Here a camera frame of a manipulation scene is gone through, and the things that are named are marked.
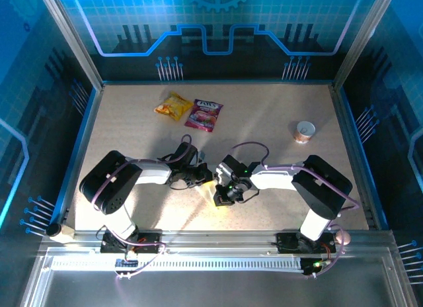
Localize purple candy bag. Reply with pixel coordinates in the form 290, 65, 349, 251
184, 98, 225, 133

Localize yellow snack bag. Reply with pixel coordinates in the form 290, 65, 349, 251
153, 91, 195, 122

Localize grey metal shelf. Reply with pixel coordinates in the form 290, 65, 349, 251
19, 247, 418, 307

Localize small can with white lid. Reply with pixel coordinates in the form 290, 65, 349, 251
293, 120, 317, 145

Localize black controller with green light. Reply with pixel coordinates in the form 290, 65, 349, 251
301, 257, 331, 277

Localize small circuit board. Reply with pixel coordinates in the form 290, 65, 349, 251
114, 257, 139, 269

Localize pink round knob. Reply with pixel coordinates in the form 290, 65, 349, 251
333, 232, 351, 247

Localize beige block with black cap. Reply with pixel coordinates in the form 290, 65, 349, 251
45, 222, 76, 245

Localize aluminium mounting rail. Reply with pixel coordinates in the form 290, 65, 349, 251
40, 229, 397, 255

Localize white slotted cable duct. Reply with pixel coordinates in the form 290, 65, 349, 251
49, 257, 303, 272

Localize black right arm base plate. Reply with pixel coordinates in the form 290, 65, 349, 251
276, 232, 338, 255

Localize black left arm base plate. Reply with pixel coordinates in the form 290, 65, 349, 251
100, 230, 165, 255

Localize aluminium frame post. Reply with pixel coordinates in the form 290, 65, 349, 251
35, 0, 105, 91
331, 0, 399, 91

